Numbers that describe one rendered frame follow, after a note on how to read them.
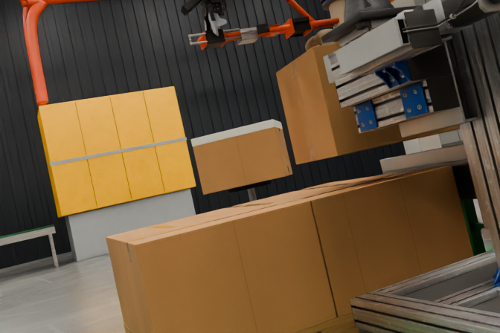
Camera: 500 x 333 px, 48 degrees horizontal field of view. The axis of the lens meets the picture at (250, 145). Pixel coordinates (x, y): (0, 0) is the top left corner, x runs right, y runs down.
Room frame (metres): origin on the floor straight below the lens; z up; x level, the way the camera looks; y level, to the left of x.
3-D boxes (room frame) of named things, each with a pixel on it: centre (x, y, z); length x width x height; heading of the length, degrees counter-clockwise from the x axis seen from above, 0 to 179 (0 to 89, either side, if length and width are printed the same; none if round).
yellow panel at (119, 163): (9.45, 2.22, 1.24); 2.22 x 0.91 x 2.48; 113
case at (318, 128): (2.27, -0.52, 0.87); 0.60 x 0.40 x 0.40; 108
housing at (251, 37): (2.12, -0.08, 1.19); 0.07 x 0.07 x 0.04; 18
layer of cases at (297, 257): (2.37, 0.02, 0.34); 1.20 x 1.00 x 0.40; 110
